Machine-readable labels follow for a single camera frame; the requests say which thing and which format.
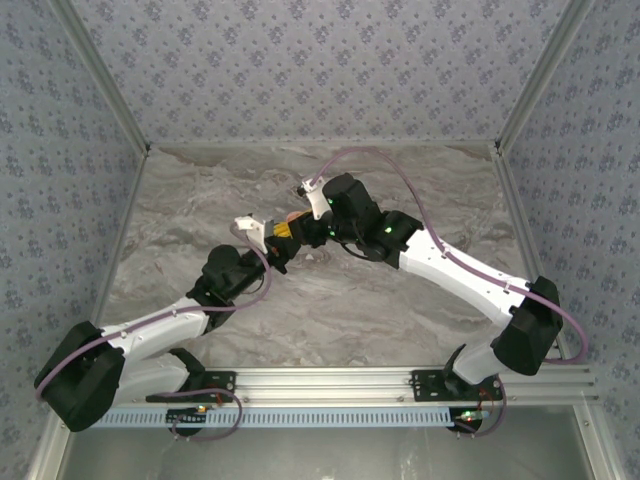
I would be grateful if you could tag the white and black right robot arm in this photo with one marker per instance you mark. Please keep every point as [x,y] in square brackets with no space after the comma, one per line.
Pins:
[465,272]

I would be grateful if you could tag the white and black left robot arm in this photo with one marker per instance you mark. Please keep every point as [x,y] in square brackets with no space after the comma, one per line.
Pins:
[155,325]

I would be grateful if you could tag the grey metal panel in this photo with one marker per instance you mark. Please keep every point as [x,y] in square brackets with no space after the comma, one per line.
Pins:
[325,455]

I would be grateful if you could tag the aluminium table side rail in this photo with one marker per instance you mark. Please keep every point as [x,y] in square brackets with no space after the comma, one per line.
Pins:
[529,250]
[125,220]

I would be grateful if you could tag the aluminium frame beam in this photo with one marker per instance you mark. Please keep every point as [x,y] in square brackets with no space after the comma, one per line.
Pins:
[325,385]

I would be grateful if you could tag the black bracket with circuit board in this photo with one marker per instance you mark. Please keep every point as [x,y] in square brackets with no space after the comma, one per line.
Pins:
[467,424]
[187,419]

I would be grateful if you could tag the aluminium frame post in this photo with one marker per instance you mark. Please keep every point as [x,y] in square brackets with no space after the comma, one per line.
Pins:
[540,75]
[106,75]

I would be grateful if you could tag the short aluminium frame leg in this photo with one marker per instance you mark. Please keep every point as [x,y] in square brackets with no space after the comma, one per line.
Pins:
[47,455]
[597,450]

